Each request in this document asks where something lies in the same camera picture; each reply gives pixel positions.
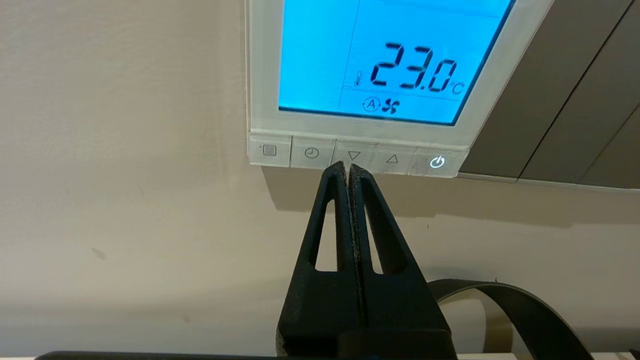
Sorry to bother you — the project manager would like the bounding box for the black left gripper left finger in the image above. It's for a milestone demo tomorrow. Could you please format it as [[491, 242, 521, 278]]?
[[276, 160, 362, 360]]

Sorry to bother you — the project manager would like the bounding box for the black leather chain handbag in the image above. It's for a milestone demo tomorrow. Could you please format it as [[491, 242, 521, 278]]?
[[427, 278, 597, 360]]

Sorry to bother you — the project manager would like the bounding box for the white wall thermostat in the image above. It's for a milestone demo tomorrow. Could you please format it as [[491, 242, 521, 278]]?
[[244, 0, 556, 180]]

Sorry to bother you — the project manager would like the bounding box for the grey three-rocker wall switch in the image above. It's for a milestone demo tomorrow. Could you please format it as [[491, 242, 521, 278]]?
[[457, 0, 640, 191]]

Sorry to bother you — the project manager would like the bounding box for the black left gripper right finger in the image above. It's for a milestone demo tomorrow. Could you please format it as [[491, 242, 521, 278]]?
[[348, 163, 452, 333]]

